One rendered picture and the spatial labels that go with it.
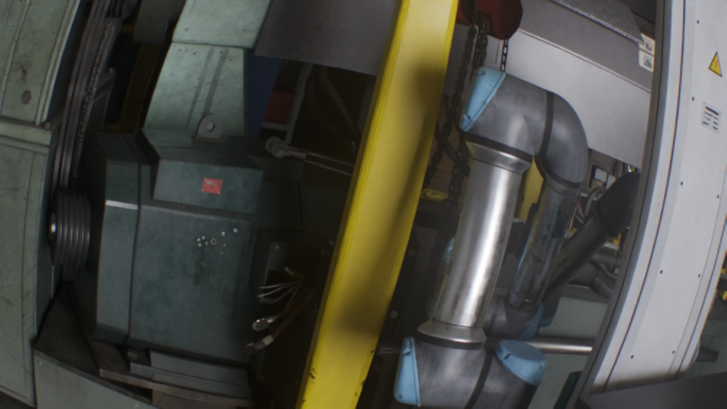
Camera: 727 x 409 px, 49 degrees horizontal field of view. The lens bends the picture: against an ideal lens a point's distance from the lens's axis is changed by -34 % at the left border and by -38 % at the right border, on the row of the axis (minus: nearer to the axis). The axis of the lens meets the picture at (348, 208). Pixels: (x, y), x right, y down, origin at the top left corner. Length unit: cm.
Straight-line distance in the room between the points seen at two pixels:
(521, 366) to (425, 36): 61
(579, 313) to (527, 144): 147
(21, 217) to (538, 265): 130
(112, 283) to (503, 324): 85
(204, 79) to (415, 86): 109
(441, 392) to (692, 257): 55
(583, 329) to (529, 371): 143
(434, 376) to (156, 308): 82
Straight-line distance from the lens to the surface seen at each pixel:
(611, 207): 208
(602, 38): 301
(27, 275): 250
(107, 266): 225
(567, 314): 306
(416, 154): 192
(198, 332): 236
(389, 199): 193
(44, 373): 252
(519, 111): 165
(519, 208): 451
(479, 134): 166
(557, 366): 313
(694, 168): 165
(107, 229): 222
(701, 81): 164
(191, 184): 224
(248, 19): 287
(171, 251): 227
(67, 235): 235
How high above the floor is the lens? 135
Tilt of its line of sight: 13 degrees down
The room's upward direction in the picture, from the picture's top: 14 degrees clockwise
